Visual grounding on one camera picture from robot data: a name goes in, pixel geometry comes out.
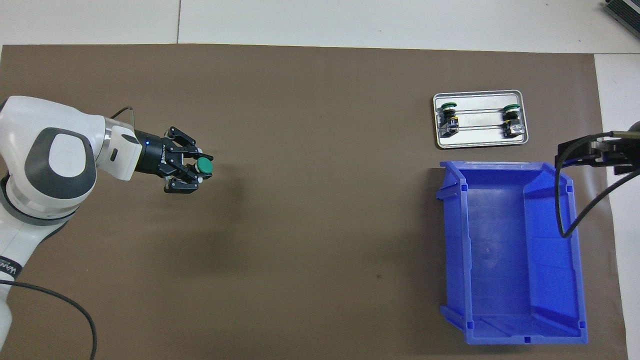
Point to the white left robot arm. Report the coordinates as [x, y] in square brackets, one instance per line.
[30, 115]

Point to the grey ribbed device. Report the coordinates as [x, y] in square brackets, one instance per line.
[627, 12]

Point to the brown table mat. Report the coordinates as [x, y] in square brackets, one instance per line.
[350, 100]

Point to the green push button switch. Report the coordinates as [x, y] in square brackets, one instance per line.
[449, 119]
[204, 166]
[512, 120]

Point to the blue plastic storage bin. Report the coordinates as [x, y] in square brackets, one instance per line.
[500, 260]

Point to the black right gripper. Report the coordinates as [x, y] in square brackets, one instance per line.
[620, 155]

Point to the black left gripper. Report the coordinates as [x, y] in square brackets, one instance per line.
[152, 155]

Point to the grey metal tray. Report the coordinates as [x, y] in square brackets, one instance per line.
[480, 140]

